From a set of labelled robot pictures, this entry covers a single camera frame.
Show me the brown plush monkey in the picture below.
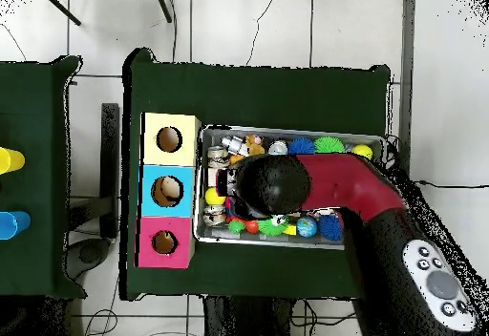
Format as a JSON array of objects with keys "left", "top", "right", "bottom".
[{"left": 244, "top": 134, "right": 267, "bottom": 157}]

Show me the wooden box with three holes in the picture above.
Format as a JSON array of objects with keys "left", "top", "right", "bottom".
[{"left": 136, "top": 112, "right": 202, "bottom": 269}]

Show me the yellow smooth ball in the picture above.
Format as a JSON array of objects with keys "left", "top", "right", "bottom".
[
  {"left": 351, "top": 143, "right": 374, "bottom": 160},
  {"left": 204, "top": 186, "right": 227, "bottom": 206}
]

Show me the crushed printed drink can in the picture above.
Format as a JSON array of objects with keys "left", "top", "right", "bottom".
[
  {"left": 206, "top": 145, "right": 231, "bottom": 168},
  {"left": 202, "top": 204, "right": 227, "bottom": 227}
]

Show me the green spiky toy with eyes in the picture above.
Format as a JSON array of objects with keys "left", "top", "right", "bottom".
[{"left": 258, "top": 214, "right": 290, "bottom": 237}]

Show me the blue spiky rubber ball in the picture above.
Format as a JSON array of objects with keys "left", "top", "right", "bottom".
[{"left": 287, "top": 136, "right": 315, "bottom": 157}]

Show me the dark green table cloth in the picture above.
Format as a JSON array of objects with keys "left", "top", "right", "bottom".
[
  {"left": 0, "top": 54, "right": 87, "bottom": 301},
  {"left": 119, "top": 47, "right": 392, "bottom": 302}
]

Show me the small globe ball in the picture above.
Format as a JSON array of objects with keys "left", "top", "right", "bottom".
[{"left": 296, "top": 216, "right": 319, "bottom": 239}]

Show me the green spiky rubber ball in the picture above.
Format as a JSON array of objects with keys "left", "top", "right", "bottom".
[{"left": 313, "top": 136, "right": 346, "bottom": 155}]

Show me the black upright panel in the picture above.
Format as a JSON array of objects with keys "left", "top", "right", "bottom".
[{"left": 99, "top": 102, "right": 120, "bottom": 238}]

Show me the dark blue spiky ball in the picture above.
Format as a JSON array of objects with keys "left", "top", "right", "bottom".
[{"left": 318, "top": 213, "right": 345, "bottom": 242}]

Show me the dark grey stand base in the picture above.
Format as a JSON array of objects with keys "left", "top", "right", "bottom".
[{"left": 66, "top": 238, "right": 112, "bottom": 280}]

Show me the black stand leg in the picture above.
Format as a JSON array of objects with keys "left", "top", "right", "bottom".
[
  {"left": 43, "top": 0, "right": 82, "bottom": 27},
  {"left": 155, "top": 0, "right": 174, "bottom": 24}
]

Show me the yellow plastic cup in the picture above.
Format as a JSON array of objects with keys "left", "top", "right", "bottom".
[{"left": 0, "top": 146, "right": 27, "bottom": 176}]

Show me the blue plastic cup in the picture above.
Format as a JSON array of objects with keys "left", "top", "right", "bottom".
[{"left": 0, "top": 210, "right": 32, "bottom": 241}]

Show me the wire mesh bin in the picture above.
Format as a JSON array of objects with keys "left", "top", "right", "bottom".
[{"left": 192, "top": 124, "right": 387, "bottom": 251}]

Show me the black floor cable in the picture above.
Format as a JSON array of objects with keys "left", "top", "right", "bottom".
[{"left": 414, "top": 179, "right": 489, "bottom": 191}]

